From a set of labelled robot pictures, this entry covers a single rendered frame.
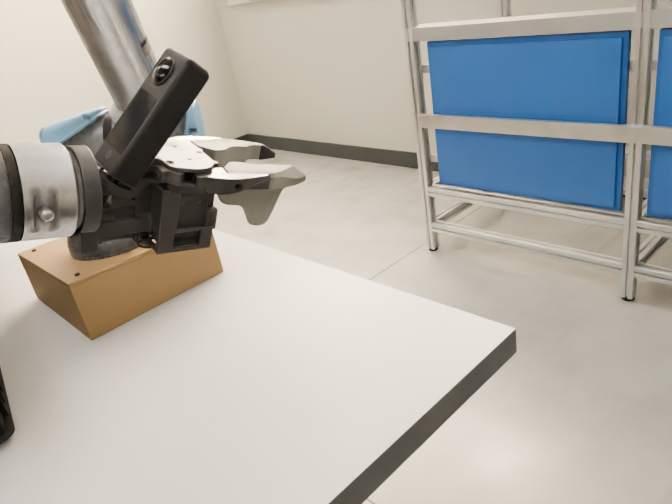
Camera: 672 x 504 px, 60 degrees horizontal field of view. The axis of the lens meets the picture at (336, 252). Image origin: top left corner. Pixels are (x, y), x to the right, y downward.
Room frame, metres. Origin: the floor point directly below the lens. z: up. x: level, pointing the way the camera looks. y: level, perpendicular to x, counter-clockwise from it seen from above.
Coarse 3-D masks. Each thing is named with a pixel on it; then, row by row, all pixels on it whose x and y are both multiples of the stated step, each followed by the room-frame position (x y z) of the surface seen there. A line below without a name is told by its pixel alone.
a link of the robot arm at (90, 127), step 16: (80, 112) 1.02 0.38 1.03; (96, 112) 0.96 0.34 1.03; (48, 128) 0.94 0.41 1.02; (64, 128) 0.93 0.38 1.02; (80, 128) 0.94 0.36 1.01; (96, 128) 0.95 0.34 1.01; (64, 144) 0.93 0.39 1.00; (80, 144) 0.93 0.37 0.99; (96, 144) 0.93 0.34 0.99; (96, 160) 0.93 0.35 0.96
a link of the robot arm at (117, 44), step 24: (72, 0) 0.83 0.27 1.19; (96, 0) 0.83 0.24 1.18; (120, 0) 0.85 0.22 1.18; (96, 24) 0.84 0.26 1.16; (120, 24) 0.85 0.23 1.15; (96, 48) 0.86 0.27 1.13; (120, 48) 0.86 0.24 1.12; (144, 48) 0.89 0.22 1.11; (120, 72) 0.87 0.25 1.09; (144, 72) 0.89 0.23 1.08; (120, 96) 0.89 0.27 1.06; (192, 120) 0.93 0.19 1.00
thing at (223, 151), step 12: (204, 144) 0.56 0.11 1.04; (216, 144) 0.56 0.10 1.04; (228, 144) 0.57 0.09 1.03; (240, 144) 0.58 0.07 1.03; (252, 144) 0.59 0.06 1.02; (216, 156) 0.55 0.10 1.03; (228, 156) 0.57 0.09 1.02; (240, 156) 0.57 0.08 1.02; (252, 156) 0.59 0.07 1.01; (264, 156) 0.59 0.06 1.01
